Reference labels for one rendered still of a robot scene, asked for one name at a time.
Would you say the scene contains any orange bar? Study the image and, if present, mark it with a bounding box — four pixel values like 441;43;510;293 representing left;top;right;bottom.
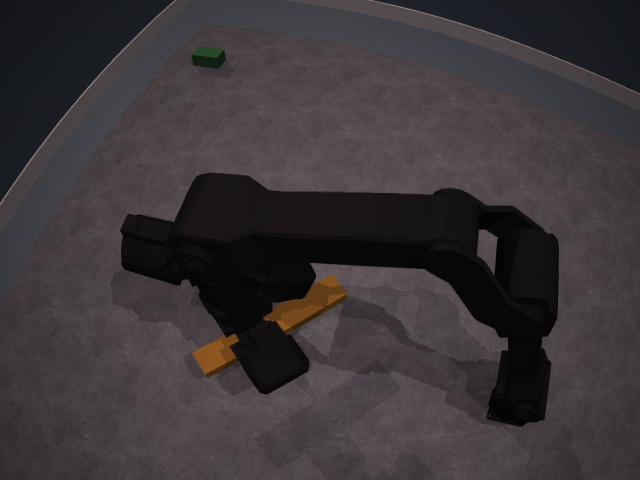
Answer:
193;274;348;378

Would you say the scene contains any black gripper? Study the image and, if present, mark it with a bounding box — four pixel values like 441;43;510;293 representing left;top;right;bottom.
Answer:
188;279;310;394

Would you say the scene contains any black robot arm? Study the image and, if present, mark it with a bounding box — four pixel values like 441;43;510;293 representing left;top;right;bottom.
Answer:
120;173;559;427

